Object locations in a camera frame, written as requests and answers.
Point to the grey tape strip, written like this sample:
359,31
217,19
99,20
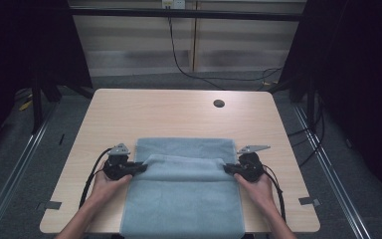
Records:
309,200
53,205

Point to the white wall power outlet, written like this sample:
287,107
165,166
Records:
174,3

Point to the black metal stand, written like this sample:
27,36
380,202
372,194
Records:
37,106

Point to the person's right hand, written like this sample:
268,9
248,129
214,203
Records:
260,191

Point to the metal floor rail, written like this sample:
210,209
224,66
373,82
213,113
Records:
331,172
16,166

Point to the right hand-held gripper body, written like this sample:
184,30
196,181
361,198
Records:
252,167

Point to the dark curtain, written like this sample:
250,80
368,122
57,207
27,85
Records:
20,49
354,83

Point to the black horizontal metal bar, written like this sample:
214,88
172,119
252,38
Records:
185,14

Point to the round dark table grommet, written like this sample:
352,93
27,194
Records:
219,103

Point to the small black floor strip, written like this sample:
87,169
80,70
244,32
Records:
61,139

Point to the yellow item on floor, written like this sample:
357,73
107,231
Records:
25,105

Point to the grey-blue towel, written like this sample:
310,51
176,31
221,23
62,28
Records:
182,199

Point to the person's left hand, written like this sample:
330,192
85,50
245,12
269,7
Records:
107,189

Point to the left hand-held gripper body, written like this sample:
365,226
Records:
117,169

